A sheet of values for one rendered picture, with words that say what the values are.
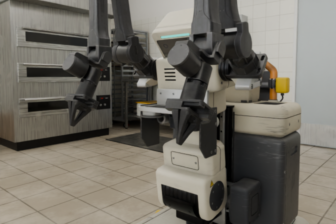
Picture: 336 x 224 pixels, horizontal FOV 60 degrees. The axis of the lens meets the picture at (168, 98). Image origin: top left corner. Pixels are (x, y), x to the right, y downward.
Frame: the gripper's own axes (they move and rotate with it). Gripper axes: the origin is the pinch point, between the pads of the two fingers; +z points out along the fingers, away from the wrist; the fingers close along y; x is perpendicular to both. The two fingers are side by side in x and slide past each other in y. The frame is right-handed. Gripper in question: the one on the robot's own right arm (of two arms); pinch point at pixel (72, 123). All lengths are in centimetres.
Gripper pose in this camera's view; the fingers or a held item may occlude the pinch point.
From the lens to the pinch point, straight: 99.5
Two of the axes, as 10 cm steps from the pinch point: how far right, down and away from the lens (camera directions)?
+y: 7.7, 0.5, -6.3
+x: 5.7, 3.9, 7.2
